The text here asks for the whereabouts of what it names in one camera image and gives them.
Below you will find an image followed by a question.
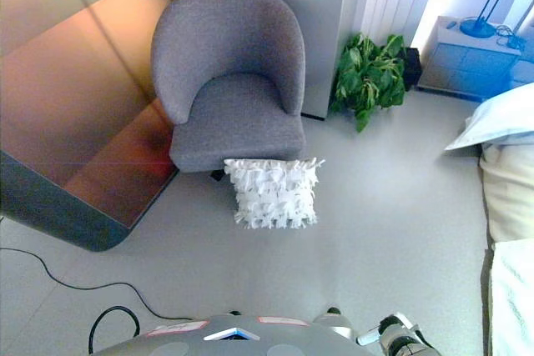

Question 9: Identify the white fringed pillow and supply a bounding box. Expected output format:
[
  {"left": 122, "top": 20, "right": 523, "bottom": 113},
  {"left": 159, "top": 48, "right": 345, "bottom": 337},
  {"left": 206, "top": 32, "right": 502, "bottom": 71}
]
[{"left": 223, "top": 157, "right": 326, "bottom": 233}]

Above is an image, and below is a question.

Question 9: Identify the light blue bed pillow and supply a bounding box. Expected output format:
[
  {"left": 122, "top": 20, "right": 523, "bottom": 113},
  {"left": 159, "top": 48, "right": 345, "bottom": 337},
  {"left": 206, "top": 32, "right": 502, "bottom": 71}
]
[{"left": 443, "top": 82, "right": 534, "bottom": 153}]

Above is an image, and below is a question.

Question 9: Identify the grey fabric armchair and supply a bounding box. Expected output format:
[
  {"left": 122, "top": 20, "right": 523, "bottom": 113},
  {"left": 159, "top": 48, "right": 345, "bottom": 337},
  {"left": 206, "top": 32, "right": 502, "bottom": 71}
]
[{"left": 150, "top": 0, "right": 308, "bottom": 182}]

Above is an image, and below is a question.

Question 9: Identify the green leafy plant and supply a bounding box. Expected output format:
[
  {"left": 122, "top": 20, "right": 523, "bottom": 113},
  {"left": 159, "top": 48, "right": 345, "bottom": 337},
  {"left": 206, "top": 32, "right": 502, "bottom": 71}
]
[{"left": 329, "top": 33, "right": 408, "bottom": 133}]

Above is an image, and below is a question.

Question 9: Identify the black plant pot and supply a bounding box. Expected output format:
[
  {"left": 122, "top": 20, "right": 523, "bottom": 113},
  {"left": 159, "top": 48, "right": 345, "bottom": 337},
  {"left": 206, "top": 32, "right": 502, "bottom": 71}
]
[{"left": 401, "top": 47, "right": 422, "bottom": 93}]

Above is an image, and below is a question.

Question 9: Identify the grey robot torso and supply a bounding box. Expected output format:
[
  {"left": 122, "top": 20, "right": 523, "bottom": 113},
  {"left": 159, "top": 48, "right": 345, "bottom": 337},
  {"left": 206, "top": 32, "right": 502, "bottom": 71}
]
[{"left": 88, "top": 312, "right": 377, "bottom": 356}]

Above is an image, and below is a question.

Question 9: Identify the brown wooden cabinet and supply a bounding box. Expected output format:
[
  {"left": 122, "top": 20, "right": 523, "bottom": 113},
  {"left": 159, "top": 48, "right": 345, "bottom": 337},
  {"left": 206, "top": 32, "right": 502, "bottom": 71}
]
[{"left": 0, "top": 0, "right": 200, "bottom": 253}]

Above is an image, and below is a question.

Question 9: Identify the white nightstand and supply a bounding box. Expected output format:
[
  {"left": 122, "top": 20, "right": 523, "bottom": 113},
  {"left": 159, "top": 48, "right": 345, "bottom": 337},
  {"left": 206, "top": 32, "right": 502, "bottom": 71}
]
[{"left": 416, "top": 15, "right": 523, "bottom": 102}]

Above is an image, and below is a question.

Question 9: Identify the cream blanket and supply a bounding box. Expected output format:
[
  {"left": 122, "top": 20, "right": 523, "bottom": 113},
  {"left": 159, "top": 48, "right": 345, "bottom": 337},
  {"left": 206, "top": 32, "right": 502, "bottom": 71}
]
[{"left": 478, "top": 142, "right": 534, "bottom": 244}]

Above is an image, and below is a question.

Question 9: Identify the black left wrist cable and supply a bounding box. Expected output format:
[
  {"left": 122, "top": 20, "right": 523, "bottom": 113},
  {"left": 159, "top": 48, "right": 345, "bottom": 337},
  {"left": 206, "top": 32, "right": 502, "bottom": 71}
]
[{"left": 87, "top": 305, "right": 142, "bottom": 353}]

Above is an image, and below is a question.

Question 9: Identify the thin black floor cable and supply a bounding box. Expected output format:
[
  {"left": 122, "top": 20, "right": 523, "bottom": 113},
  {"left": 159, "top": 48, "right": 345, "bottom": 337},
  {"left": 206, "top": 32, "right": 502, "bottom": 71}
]
[{"left": 0, "top": 247, "right": 194, "bottom": 323}]

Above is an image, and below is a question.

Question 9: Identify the cable on nightstand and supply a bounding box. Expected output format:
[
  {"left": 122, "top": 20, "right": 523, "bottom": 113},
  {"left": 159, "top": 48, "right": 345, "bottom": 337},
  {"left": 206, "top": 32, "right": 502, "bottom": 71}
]
[{"left": 495, "top": 23, "right": 527, "bottom": 50}]

